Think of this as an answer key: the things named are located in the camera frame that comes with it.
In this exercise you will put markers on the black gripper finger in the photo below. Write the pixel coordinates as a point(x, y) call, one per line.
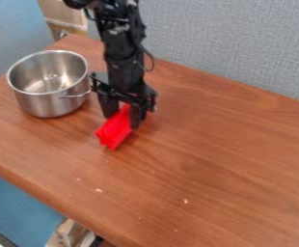
point(108, 105)
point(137, 114)

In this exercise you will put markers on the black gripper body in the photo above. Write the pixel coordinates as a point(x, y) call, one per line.
point(122, 82)

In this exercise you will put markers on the red plastic block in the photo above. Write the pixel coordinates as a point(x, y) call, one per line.
point(116, 129)

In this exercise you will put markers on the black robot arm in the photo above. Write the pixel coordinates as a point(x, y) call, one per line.
point(121, 32)

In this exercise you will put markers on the stainless steel pot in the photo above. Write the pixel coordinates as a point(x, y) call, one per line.
point(49, 82)

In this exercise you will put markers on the beige wooden cabinet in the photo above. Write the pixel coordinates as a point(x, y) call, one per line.
point(65, 21)

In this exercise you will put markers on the white frame under table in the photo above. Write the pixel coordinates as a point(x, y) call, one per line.
point(70, 234)

